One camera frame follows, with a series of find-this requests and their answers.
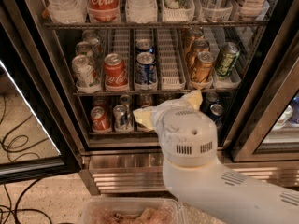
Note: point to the stainless steel glass-door fridge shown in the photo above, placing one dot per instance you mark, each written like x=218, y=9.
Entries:
x=37, y=53

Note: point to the rear can left row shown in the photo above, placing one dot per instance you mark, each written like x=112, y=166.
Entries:
x=93, y=37

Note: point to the clear water bottle left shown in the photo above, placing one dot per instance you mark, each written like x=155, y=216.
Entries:
x=67, y=11

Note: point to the clear water bottle centre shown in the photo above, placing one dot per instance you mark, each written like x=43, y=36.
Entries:
x=141, y=11

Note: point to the front white sprite can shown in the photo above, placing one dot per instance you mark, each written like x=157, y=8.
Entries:
x=84, y=71

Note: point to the front gold can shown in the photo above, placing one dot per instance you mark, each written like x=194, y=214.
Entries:
x=202, y=66

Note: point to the front red can bottom shelf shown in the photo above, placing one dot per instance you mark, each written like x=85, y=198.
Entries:
x=100, y=121

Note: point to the white label bottle top right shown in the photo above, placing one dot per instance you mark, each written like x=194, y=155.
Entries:
x=250, y=9

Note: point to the gold can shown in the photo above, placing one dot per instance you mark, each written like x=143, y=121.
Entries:
x=191, y=35
x=202, y=66
x=197, y=46

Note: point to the middle gold can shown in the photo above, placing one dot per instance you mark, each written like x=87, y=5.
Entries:
x=197, y=46

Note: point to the blue pepsi can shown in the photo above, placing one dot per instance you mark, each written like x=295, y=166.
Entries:
x=144, y=45
x=145, y=73

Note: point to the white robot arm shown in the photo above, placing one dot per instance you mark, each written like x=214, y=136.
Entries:
x=193, y=173

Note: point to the empty white shelf tray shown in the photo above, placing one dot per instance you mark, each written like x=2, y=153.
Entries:
x=171, y=70

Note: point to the right fridge glass door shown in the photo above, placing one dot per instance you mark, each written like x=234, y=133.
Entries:
x=274, y=74

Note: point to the front silver blue can bottom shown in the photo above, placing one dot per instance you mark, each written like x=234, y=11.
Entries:
x=120, y=115

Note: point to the rear orange can bottom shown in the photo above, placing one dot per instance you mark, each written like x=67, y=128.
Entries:
x=145, y=99

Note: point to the clear bin with brown items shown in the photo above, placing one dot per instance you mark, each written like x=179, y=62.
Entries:
x=126, y=210

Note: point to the coca-cola bottle top shelf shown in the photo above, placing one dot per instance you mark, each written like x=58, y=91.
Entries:
x=103, y=10

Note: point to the rear blue can bottom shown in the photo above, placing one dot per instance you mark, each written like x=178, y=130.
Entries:
x=210, y=99

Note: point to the red coca-cola can middle shelf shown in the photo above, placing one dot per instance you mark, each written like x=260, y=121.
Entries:
x=115, y=70

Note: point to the clear water bottle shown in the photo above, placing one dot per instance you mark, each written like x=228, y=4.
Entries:
x=67, y=11
x=141, y=11

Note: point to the green can middle shelf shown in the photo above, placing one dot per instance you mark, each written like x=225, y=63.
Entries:
x=226, y=59

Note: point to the open fridge door left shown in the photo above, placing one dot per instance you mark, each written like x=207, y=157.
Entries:
x=31, y=144

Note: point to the rear red can bottom shelf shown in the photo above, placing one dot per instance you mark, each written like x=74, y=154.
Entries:
x=100, y=101

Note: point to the middle white can left row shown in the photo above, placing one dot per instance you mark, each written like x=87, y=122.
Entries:
x=84, y=48

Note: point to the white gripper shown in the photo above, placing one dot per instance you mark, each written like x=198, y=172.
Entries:
x=186, y=133

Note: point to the rear gold can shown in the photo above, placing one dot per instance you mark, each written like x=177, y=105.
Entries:
x=191, y=35

